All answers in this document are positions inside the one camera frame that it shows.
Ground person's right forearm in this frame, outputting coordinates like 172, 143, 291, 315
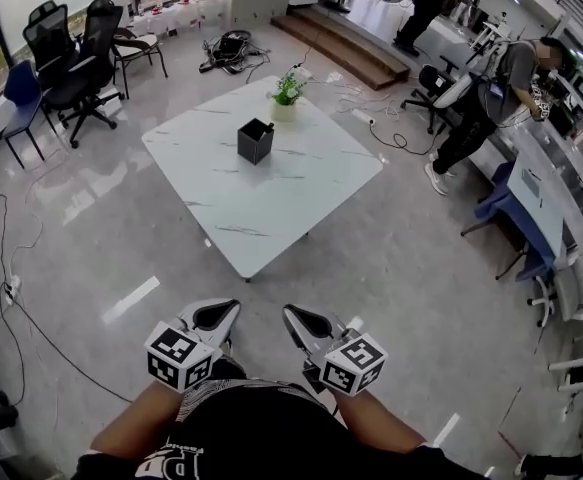
333, 385, 427, 454

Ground white marble table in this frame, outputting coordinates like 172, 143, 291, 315
141, 74, 385, 283

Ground person's black printed shirt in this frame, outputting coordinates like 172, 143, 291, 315
70, 377, 492, 480

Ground potted green plant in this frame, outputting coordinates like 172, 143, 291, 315
269, 73, 308, 123

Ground wooden steps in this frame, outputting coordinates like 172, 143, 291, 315
269, 5, 412, 92

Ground white rimmed office chair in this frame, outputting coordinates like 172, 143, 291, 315
430, 72, 475, 119

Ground white workbench shelving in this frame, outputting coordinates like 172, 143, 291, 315
435, 0, 583, 249

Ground coiled black floor cable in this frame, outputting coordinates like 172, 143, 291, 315
368, 117, 440, 158

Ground bundle of black cables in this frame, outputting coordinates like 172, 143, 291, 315
198, 28, 272, 77

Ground black mesh office chair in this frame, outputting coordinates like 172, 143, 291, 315
22, 0, 80, 89
40, 0, 125, 150

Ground long black floor cable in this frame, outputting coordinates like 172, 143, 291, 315
0, 177, 135, 409

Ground white metal frame stand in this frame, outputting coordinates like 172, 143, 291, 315
548, 312, 583, 394

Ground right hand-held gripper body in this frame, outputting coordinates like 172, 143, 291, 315
303, 328, 390, 398

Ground black swivel office chair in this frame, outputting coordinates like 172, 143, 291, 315
400, 63, 460, 135

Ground blue chair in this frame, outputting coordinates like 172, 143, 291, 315
3, 59, 60, 170

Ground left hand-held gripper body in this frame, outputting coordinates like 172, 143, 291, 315
143, 316, 221, 395

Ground white floor cable tangle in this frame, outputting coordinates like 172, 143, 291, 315
320, 70, 407, 119

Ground row of clear water jugs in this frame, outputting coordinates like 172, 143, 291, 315
115, 0, 225, 37

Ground person's left forearm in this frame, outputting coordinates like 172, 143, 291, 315
90, 380, 192, 457

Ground beige cushioned chair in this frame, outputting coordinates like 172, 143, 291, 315
109, 26, 170, 100

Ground black square pen holder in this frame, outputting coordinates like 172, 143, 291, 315
236, 117, 276, 167

